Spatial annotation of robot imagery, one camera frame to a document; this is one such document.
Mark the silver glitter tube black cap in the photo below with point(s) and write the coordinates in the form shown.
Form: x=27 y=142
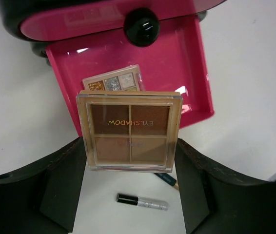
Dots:
x=142 y=202

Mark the black drawer cabinet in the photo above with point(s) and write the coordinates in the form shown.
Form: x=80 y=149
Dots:
x=18 y=14

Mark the pink drawer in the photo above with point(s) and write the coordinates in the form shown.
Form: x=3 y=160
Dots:
x=174 y=62
x=142 y=21

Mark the four-pan brown eyeshadow palette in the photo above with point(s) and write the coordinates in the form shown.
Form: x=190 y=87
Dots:
x=130 y=131

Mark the dark teal gold pencil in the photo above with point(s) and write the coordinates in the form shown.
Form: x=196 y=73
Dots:
x=168 y=179

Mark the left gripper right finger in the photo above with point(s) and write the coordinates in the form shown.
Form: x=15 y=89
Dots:
x=218 y=200

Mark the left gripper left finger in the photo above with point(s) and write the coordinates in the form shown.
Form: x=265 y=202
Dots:
x=42 y=197

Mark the colourful glitter eyeshadow palette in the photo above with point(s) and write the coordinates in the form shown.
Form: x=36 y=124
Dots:
x=124 y=79

